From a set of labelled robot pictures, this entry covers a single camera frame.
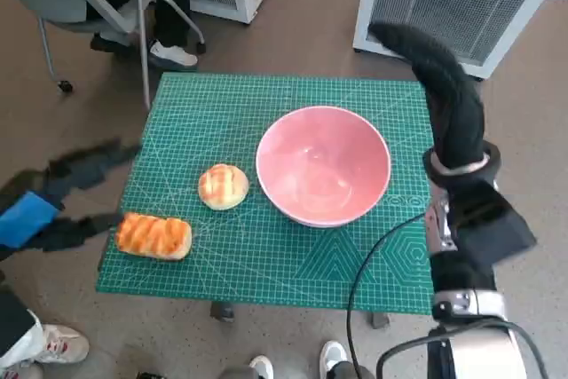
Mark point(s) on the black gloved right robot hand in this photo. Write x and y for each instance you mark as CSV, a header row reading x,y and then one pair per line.
x,y
457,117

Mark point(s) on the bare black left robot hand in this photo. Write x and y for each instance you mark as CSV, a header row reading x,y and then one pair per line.
x,y
31,219

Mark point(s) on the long braided toy bread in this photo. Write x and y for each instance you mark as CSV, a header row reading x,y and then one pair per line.
x,y
155,237

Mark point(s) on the pink bowl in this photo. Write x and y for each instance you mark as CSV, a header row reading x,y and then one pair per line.
x,y
319,166

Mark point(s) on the round toy bread bun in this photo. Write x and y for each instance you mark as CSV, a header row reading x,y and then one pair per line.
x,y
223,187

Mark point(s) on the large white mesh cabinet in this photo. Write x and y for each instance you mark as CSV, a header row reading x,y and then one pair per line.
x,y
444,10

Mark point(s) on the person in light clothing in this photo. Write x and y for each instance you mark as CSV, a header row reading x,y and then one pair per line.
x,y
62,343

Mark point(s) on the grey office chair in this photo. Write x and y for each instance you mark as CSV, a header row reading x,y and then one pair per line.
x,y
111,15

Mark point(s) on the green cutting mat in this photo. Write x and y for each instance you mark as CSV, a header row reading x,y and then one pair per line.
x,y
266,255

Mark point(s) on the white shoe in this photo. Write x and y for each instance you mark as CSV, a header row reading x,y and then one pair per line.
x,y
262,366
333,354

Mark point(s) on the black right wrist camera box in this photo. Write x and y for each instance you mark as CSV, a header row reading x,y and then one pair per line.
x,y
492,223

